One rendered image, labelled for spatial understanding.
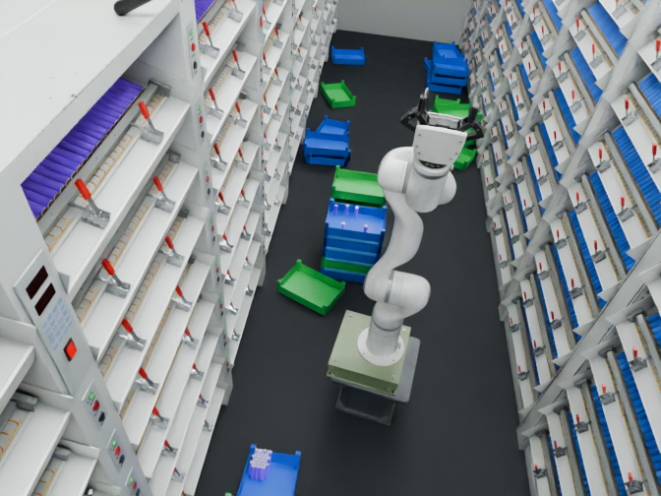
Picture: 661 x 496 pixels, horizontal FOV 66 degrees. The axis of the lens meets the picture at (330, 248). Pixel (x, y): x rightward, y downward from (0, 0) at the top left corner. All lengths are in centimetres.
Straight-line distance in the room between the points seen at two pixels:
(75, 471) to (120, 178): 56
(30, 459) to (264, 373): 160
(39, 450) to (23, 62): 60
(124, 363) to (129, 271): 21
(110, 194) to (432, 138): 63
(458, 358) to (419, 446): 51
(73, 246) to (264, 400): 158
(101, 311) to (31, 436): 25
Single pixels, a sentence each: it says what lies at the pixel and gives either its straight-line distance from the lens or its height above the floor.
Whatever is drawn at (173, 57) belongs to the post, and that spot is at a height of 156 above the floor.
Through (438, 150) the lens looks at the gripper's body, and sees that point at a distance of 110.
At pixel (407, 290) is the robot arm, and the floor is 78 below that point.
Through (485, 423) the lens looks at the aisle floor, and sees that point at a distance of 250.
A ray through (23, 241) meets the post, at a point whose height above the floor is 159.
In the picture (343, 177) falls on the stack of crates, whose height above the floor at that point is 32.
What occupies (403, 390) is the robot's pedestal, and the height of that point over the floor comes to 28.
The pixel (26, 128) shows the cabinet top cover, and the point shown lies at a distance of 80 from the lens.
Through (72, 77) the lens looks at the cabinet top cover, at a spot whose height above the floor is 170.
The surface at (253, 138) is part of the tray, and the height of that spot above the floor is 92.
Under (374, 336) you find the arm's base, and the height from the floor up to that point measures 49.
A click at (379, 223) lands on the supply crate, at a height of 32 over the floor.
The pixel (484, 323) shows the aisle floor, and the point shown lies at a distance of 282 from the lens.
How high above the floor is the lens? 208
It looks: 44 degrees down
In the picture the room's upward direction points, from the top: 6 degrees clockwise
